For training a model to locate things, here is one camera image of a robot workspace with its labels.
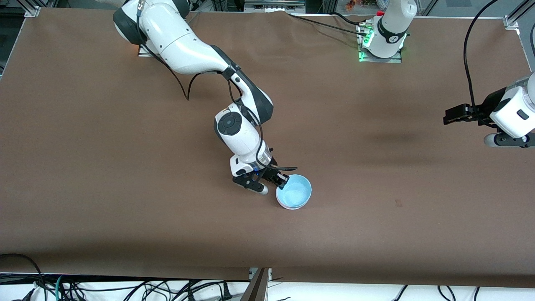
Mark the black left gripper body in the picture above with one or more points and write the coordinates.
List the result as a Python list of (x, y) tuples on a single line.
[(487, 105)]

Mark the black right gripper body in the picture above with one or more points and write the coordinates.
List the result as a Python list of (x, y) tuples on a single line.
[(269, 169)]

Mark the blue bowl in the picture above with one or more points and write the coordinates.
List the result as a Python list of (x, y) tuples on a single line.
[(296, 190)]

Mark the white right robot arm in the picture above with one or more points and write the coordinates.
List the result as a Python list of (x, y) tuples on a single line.
[(179, 46)]

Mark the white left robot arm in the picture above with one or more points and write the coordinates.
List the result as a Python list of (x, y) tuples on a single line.
[(393, 25)]

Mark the white bowl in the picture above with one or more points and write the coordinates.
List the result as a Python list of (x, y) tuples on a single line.
[(281, 204)]

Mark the aluminium profile beam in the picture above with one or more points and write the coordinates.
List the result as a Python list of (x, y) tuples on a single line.
[(256, 286)]

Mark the black power plug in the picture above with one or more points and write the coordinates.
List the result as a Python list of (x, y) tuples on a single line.
[(226, 292)]

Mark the brown table cover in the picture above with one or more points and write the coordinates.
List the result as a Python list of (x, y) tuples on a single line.
[(125, 167)]

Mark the orange small object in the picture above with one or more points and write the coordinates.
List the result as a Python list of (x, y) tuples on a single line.
[(355, 4)]

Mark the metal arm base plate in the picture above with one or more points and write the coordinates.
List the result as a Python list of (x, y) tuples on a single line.
[(142, 52), (393, 60)]

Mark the aluminium corner bracket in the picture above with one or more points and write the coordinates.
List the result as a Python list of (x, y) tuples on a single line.
[(516, 16), (32, 8)]

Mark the grey metal rail device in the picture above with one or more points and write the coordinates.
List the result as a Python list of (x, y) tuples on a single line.
[(273, 5)]

